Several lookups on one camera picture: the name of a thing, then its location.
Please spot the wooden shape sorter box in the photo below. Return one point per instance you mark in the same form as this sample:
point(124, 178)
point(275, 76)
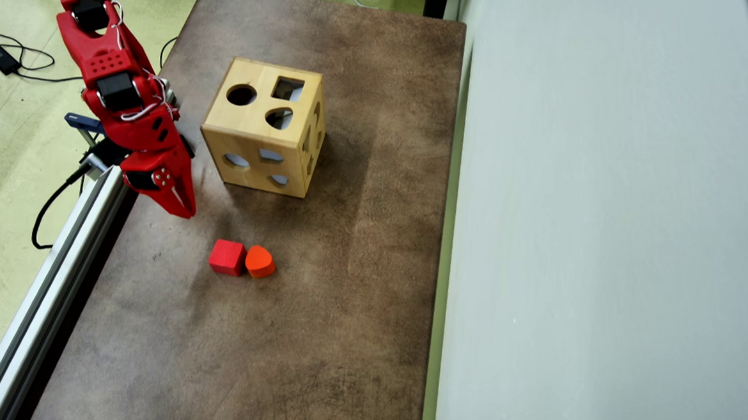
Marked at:
point(261, 136)

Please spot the aluminium profile rail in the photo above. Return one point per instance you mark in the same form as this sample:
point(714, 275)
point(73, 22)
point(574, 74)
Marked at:
point(51, 278)

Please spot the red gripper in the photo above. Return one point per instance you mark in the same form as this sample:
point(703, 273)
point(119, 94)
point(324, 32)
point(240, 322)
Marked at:
point(156, 171)

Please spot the blue clamp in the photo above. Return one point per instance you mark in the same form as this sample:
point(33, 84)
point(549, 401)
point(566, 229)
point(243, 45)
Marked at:
point(81, 121)

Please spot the orange rounded triangular block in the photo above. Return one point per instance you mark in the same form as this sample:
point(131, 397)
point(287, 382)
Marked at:
point(260, 262)

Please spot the black power adapter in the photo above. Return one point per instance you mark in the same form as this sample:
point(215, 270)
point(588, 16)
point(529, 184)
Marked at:
point(1, 59)

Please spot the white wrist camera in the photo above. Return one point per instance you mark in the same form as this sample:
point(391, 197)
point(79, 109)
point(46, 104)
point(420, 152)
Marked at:
point(93, 166)

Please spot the red wooden cube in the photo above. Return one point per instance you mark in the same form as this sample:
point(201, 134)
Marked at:
point(227, 257)

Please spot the red robot arm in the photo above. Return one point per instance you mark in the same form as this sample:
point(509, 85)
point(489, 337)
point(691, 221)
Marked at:
point(107, 61)

